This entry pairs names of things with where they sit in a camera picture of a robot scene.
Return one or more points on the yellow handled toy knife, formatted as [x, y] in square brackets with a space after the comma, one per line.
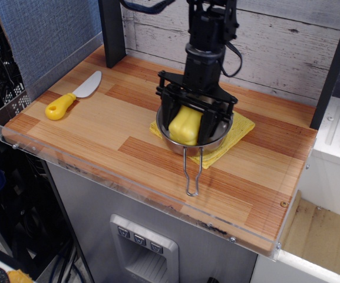
[57, 109]

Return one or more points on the black vertical post right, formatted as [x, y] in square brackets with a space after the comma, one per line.
[327, 90]

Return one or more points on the silver ice dispenser panel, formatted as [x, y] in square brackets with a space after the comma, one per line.
[145, 255]

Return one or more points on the stainless steel sauce pan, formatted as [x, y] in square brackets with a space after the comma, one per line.
[200, 152]

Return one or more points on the clear acrylic table guard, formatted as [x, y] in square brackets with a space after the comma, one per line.
[107, 138]

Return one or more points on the grey toy fridge cabinet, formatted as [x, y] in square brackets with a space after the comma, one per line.
[90, 206]

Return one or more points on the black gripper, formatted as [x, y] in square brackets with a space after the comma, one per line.
[199, 89]

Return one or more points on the black vertical post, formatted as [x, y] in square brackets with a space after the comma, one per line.
[327, 90]
[113, 33]

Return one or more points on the black vertical post left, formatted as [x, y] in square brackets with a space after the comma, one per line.
[113, 33]

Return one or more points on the white toy sink unit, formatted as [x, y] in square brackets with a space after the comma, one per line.
[310, 243]

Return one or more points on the yellow folded cloth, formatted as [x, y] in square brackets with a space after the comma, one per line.
[241, 127]

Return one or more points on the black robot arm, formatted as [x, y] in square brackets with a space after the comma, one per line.
[212, 26]

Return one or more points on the yellow toy butter block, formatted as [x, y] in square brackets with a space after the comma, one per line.
[184, 128]

